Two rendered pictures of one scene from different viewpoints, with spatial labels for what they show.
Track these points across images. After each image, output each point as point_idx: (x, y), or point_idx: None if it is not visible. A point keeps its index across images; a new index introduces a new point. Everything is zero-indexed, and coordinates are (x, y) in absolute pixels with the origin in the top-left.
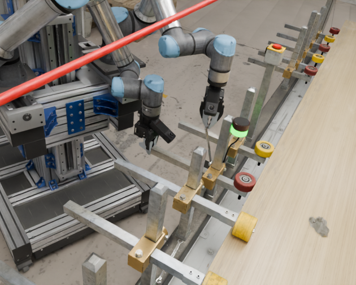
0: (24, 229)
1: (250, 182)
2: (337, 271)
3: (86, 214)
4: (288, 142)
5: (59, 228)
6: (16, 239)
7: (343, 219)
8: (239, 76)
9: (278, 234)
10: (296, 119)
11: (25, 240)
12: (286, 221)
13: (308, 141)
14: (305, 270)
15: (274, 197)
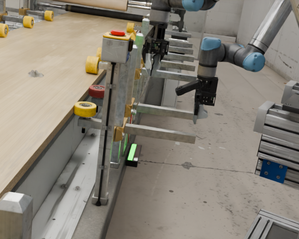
0: (275, 226)
1: (94, 87)
2: (28, 65)
3: (181, 63)
4: (56, 111)
5: (250, 228)
6: (268, 214)
7: (12, 77)
8: None
9: (67, 73)
10: (40, 135)
11: (261, 215)
12: (61, 76)
13: (27, 114)
14: (50, 66)
15: (71, 83)
